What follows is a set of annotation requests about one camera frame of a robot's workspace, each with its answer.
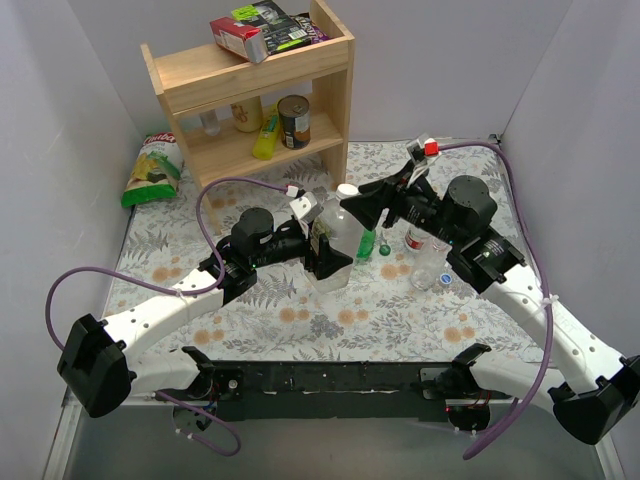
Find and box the square clear bottle white cap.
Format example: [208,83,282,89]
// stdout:
[306,192,364,294]

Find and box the green plastic bottle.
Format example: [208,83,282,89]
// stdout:
[356,229,376,260]

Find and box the clear bottle red label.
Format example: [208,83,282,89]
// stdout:
[404,225,430,252]

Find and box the clear bottle blue white cap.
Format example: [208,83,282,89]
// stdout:
[410,239,449,291]

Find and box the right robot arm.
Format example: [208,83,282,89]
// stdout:
[341,172,639,445]

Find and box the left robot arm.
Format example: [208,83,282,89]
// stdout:
[57,208,354,418]

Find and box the yellow bottle on shelf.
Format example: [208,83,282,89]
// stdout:
[252,104,281,161]

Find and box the small clear bottle on shelf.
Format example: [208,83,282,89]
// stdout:
[199,110,221,137]

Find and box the floral table mat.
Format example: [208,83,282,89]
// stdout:
[116,143,542,363]

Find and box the tin can on shelf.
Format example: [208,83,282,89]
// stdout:
[277,95,311,150]

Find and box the wooden two-tier shelf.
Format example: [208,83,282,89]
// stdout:
[139,0,357,235]

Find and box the purple snack packet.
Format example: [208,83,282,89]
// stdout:
[292,13,330,44]

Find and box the green chips bag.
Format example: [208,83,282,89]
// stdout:
[120,132,184,208]

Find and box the black green box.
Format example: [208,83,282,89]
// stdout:
[231,0,312,55]

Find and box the red white carton box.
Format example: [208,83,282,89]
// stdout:
[210,17,269,64]

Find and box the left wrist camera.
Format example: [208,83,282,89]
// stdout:
[285,185,323,237]

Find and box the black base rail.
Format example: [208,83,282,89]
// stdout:
[154,359,514,432]

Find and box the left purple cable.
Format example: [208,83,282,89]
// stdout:
[45,177,296,457]

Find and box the purple cable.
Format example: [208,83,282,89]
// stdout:
[434,141,557,461]
[45,177,296,457]

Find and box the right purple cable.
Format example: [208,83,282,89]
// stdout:
[434,141,557,461]

